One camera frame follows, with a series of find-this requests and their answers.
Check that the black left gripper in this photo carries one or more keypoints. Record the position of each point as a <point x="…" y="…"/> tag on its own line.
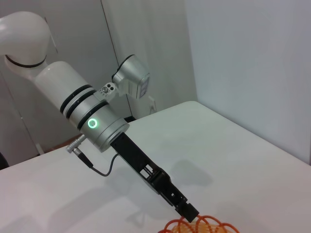
<point x="131" y="153"/>

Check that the orange woven plastic basket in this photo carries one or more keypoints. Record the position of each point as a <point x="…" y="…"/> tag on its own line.
<point x="201" y="224"/>

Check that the white and silver left arm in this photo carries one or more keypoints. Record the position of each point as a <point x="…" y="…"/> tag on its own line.
<point x="60" y="82"/>

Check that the silver camera mounting bracket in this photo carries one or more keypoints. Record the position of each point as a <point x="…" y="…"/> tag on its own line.
<point x="107" y="91"/>

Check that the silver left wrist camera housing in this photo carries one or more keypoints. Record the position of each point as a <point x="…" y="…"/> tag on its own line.
<point x="132" y="75"/>

